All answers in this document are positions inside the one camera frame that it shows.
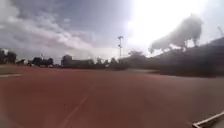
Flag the red-brown track ground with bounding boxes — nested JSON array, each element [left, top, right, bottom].
[[0, 65, 224, 128]]

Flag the dark embankment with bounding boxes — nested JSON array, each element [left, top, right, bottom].
[[146, 36, 224, 78]]

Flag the row of distant trees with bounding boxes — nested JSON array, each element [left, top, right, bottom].
[[0, 49, 149, 70]]

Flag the tall pale trees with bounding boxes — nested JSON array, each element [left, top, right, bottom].
[[148, 14, 204, 54]]

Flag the low long building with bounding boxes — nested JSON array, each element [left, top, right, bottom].
[[60, 54, 95, 69]]

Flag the floodlight mast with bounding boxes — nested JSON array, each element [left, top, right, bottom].
[[117, 35, 124, 58]]

